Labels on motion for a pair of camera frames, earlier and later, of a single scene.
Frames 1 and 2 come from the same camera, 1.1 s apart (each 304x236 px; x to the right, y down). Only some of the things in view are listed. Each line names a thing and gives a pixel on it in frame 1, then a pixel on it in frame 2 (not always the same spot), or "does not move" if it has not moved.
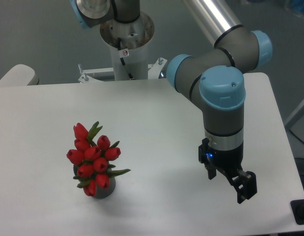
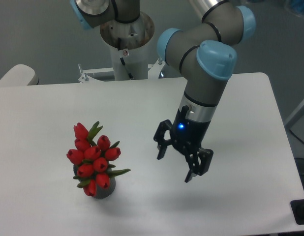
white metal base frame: (153, 71) does not move
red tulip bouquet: (93, 161) does not move
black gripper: (228, 161) to (186, 131)
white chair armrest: (19, 75) does not move
